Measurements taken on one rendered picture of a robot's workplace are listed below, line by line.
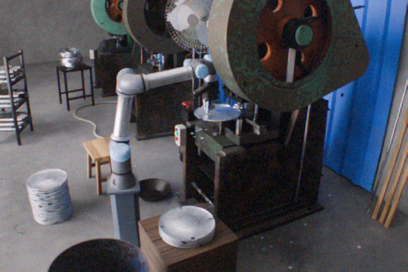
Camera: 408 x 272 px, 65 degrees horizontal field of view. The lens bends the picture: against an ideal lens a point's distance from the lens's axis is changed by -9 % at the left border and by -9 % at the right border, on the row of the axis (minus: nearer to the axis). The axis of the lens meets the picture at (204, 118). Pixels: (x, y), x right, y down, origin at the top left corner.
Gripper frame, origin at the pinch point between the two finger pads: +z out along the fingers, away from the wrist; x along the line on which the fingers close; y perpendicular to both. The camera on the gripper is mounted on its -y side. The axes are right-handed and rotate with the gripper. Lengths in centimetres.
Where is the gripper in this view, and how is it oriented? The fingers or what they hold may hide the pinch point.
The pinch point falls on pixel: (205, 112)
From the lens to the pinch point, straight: 213.7
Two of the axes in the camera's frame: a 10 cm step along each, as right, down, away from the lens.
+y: 8.9, -1.4, 4.3
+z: -0.2, 9.4, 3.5
